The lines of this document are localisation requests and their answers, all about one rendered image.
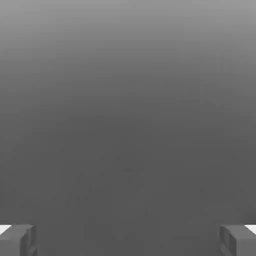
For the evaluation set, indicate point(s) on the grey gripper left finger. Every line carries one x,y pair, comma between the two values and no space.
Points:
14,243

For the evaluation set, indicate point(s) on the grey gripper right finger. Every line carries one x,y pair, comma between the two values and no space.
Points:
242,243

